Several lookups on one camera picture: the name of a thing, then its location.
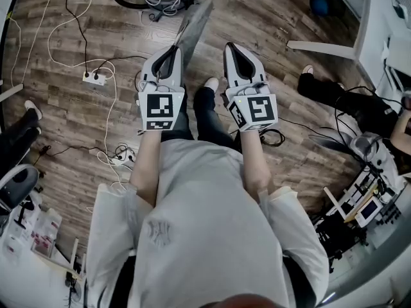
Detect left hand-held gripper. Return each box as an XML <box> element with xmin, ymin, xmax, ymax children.
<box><xmin>137</xmin><ymin>45</ymin><xmax>186</xmax><ymax>134</ymax></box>

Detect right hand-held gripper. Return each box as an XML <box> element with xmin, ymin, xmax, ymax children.
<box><xmin>223</xmin><ymin>42</ymin><xmax>279</xmax><ymax>133</ymax></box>

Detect person's left forearm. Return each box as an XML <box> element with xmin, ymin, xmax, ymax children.
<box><xmin>129</xmin><ymin>130</ymin><xmax>161</xmax><ymax>208</ymax></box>

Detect person's right forearm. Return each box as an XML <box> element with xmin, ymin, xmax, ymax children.
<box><xmin>239</xmin><ymin>128</ymin><xmax>272</xmax><ymax>201</ymax></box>

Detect person's black trousers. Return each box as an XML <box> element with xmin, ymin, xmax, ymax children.
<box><xmin>160</xmin><ymin>87</ymin><xmax>238</xmax><ymax>155</ymax></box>

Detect white desk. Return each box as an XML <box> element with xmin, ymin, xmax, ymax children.
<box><xmin>286</xmin><ymin>0</ymin><xmax>411</xmax><ymax>89</ymax></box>

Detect blue ball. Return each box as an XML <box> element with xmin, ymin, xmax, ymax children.
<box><xmin>310</xmin><ymin>0</ymin><xmax>346</xmax><ymax>17</ymax></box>

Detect grey plastic device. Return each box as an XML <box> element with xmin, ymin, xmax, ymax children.
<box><xmin>310</xmin><ymin>132</ymin><xmax>399</xmax><ymax>189</ymax></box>

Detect person's white shirt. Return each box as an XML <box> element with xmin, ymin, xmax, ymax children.
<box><xmin>85</xmin><ymin>138</ymin><xmax>330</xmax><ymax>308</ymax></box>

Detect white cardboard box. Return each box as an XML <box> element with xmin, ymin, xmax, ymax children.
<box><xmin>383</xmin><ymin>33</ymin><xmax>411</xmax><ymax>92</ymax></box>

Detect grey office chair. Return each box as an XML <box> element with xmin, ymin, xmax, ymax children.
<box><xmin>0</xmin><ymin>164</ymin><xmax>41</xmax><ymax>219</ymax></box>

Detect equipment rack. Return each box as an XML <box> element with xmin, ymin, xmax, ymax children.
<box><xmin>313</xmin><ymin>168</ymin><xmax>404</xmax><ymax>262</ymax></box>

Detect white red label box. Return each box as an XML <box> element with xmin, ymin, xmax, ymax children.
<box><xmin>31</xmin><ymin>205</ymin><xmax>64</xmax><ymax>258</ymax></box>

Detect small black desk fan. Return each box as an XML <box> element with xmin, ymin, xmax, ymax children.
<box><xmin>64</xmin><ymin>269</ymin><xmax>83</xmax><ymax>304</ymax></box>

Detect black power cable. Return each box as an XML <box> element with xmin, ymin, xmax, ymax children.
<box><xmin>94</xmin><ymin>55</ymin><xmax>148</xmax><ymax>76</ymax></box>
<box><xmin>62</xmin><ymin>0</ymin><xmax>90</xmax><ymax>76</ymax></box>

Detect white power cable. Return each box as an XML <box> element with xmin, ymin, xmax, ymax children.
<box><xmin>47</xmin><ymin>0</ymin><xmax>118</xmax><ymax>160</ymax></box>

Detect black adapter cable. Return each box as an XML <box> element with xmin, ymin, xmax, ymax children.
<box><xmin>33</xmin><ymin>144</ymin><xmax>129</xmax><ymax>166</ymax></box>

